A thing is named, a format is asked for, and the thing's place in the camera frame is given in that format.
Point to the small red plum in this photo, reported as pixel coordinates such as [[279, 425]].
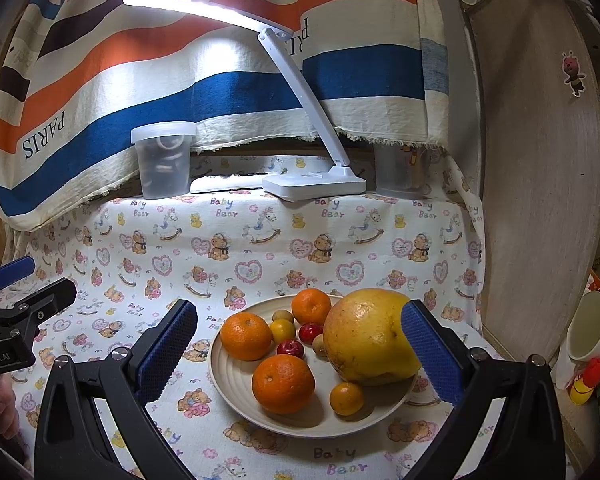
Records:
[[310, 332], [290, 348]]

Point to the white mug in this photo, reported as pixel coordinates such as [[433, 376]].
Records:
[[592, 330]]

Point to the white power strip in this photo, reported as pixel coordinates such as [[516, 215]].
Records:
[[215, 184]]

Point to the bear printed table cloth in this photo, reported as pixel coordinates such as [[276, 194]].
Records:
[[280, 240]]

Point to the orange mandarin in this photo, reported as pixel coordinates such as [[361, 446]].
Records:
[[246, 336], [283, 382], [311, 306]]

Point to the small orange kumquat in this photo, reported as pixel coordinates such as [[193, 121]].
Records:
[[346, 398]]

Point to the wooden board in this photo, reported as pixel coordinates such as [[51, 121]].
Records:
[[530, 185]]

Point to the bear sticker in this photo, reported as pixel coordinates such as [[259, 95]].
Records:
[[573, 72]]

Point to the white desk lamp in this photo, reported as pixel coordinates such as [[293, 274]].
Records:
[[305, 105]]

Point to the cream round plate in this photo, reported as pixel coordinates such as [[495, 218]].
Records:
[[230, 375]]

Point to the small clear plastic container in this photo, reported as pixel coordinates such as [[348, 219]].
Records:
[[397, 175]]

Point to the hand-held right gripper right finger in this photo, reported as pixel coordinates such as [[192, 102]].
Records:
[[430, 355]]

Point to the brown longan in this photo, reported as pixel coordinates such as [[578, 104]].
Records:
[[283, 315], [320, 347]]

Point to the large yellow apple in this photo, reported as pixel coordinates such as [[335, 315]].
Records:
[[372, 337]]

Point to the striped lettered cloth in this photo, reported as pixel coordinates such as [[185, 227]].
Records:
[[180, 100]]

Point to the small yellow plum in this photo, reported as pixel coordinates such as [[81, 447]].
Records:
[[282, 331]]

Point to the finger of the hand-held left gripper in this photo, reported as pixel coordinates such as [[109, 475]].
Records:
[[40, 305], [12, 270]]

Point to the person's left hand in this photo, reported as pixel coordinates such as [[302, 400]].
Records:
[[6, 402]]

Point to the yellow and red toy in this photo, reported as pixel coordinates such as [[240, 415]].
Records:
[[582, 385]]

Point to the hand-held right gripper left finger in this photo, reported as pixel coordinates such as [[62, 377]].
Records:
[[167, 350]]

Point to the lidded translucent plastic container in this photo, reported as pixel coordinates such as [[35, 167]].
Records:
[[162, 170]]

